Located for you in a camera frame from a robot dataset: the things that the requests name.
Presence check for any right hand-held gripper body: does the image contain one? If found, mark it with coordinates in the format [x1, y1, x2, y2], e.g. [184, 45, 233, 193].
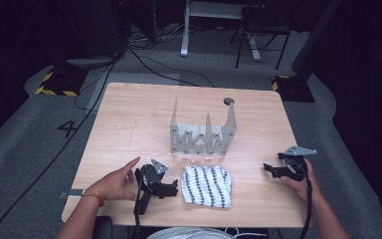
[277, 145, 317, 182]

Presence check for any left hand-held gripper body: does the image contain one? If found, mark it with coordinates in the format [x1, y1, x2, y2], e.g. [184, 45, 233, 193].
[133, 158, 169, 216]

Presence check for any white black patterned knitted cloth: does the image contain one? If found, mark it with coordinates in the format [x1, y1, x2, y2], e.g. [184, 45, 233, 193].
[181, 160, 233, 209]

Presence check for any grey metal expandable rack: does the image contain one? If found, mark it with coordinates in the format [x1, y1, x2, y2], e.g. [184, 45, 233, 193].
[169, 98, 238, 157]

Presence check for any person's right hand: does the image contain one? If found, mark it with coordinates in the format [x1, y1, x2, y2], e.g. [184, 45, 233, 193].
[280, 158, 322, 203]

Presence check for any person's left hand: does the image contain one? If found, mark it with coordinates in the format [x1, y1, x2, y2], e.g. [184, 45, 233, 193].
[84, 156, 141, 202]

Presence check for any person's white shirt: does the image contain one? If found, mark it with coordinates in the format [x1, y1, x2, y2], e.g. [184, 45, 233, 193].
[145, 226, 243, 239]

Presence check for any black yellow-striped stand base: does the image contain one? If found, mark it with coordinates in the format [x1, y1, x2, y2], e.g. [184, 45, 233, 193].
[271, 74, 316, 104]
[34, 64, 89, 98]

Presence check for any grey tape piece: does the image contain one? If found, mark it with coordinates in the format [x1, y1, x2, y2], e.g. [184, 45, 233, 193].
[59, 188, 85, 199]

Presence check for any black slanted pole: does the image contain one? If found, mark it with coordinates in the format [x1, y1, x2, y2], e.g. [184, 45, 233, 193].
[291, 0, 342, 81]

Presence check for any black chair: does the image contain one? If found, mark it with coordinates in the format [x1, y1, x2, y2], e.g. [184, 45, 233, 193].
[229, 3, 292, 71]

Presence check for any black braided right gripper cable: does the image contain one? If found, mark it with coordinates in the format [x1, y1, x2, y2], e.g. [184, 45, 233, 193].
[298, 165, 314, 239]

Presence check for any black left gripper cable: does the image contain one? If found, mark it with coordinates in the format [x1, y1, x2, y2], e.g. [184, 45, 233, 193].
[132, 178, 144, 239]

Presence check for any red bracelet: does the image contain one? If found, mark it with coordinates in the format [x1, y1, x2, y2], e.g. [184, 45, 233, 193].
[81, 190, 105, 207]

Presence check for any long black floor cable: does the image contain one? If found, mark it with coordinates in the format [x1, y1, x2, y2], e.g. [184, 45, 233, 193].
[0, 46, 127, 239]

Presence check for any curved black floor cable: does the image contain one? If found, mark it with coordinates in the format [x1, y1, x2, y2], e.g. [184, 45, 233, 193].
[127, 46, 217, 88]

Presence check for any white desk frame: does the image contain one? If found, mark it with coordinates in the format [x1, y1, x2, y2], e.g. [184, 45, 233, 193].
[179, 0, 263, 63]

